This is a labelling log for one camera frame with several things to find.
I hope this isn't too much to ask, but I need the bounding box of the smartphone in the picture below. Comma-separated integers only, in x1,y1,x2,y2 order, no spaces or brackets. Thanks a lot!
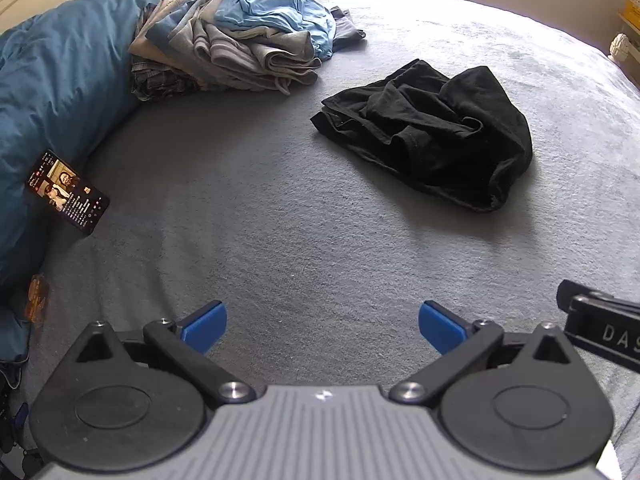
25,149,111,235

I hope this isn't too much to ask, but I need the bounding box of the grey bed blanket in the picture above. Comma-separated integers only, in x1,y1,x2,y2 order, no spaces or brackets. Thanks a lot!
15,0,640,461

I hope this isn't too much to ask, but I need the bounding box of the beige garment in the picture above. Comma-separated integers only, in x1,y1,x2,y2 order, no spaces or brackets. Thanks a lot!
127,0,201,86

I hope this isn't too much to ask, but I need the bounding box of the cream desk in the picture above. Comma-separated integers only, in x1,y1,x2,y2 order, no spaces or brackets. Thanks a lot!
617,10,640,63

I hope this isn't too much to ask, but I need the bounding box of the orange translucent wrapper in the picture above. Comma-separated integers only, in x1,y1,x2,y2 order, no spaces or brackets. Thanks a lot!
27,274,51,323

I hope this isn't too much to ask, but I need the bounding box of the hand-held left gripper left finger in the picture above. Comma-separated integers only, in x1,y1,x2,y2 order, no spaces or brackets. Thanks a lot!
75,300,256,407

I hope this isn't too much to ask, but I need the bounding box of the blue duvet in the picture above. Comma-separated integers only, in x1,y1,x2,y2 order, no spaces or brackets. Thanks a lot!
0,0,293,366

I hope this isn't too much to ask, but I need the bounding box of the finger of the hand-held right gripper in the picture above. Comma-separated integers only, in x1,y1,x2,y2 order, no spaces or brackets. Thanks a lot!
556,280,640,312

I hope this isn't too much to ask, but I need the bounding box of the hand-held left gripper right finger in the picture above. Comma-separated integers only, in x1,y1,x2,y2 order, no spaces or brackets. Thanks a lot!
388,300,574,407

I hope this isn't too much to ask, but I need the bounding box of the dark grey garment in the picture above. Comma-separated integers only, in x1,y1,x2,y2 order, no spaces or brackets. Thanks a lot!
327,6,367,53

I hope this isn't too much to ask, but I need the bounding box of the light blue garment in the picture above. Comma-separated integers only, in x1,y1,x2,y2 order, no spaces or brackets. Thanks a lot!
212,0,337,61

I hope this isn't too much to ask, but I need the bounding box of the black t-shirt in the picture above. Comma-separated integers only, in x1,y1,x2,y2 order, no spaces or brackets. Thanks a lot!
310,59,533,213

